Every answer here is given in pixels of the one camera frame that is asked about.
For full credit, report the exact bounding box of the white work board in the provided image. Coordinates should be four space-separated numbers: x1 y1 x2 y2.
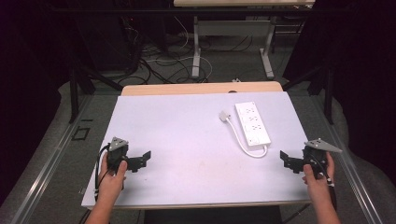
80 91 313 210

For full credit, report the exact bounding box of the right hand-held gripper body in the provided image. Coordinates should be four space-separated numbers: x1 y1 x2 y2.
302 138 344 180

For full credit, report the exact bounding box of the desk with white legs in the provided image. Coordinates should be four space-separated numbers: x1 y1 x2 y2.
173 0 316 80

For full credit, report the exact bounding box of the person's right hand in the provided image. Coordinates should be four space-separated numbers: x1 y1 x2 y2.
302 152 336 202

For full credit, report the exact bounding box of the white power strip cable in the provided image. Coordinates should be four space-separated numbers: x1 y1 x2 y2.
225 117 269 159

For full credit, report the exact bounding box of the white floor cable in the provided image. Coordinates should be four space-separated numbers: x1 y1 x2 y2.
145 15 214 83

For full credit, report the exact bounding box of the black curtain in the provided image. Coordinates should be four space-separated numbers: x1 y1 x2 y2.
0 0 74 206
283 0 396 185

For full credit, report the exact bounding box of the dark equipment cabinet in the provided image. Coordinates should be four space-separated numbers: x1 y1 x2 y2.
73 12 143 73

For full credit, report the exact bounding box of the white power strip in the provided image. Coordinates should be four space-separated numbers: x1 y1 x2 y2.
233 101 272 147

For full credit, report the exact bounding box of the tangle of black floor cables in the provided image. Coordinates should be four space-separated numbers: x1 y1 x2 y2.
116 18 255 86

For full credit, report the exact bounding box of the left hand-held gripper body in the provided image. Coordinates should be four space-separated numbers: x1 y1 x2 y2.
106 136 130 173

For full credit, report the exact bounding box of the person's left hand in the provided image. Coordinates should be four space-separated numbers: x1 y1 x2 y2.
97 159 129 203

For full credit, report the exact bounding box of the black square floor frame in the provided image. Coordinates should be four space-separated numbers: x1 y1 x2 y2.
71 126 92 142

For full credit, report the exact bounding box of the wooden table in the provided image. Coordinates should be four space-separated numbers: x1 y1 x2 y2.
120 80 284 97

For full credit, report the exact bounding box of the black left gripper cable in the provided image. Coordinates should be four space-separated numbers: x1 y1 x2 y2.
93 144 112 202

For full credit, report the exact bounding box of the black metal stand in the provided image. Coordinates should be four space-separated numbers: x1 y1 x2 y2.
68 59 124 124
281 60 336 126

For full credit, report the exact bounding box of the aluminium floor rail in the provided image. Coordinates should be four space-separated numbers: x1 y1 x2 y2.
9 94 94 224
321 122 385 224

